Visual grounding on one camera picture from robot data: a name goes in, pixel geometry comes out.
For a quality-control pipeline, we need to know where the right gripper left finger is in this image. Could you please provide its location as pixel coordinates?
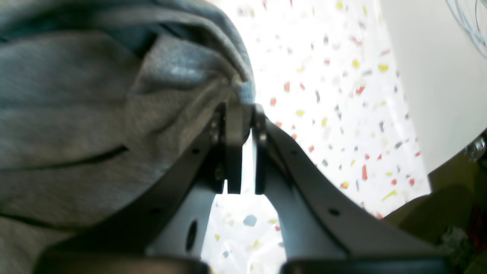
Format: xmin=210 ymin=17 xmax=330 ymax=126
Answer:
xmin=33 ymin=103 xmax=244 ymax=274

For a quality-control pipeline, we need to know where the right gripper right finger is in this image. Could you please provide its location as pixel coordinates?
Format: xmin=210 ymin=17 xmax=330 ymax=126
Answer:
xmin=251 ymin=104 xmax=453 ymax=274

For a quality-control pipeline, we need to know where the grey t-shirt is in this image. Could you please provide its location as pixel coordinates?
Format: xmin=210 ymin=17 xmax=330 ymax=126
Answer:
xmin=0 ymin=0 xmax=255 ymax=274

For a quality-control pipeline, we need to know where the terrazzo patterned tablecloth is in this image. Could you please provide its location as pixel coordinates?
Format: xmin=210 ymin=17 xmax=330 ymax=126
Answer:
xmin=212 ymin=0 xmax=431 ymax=219

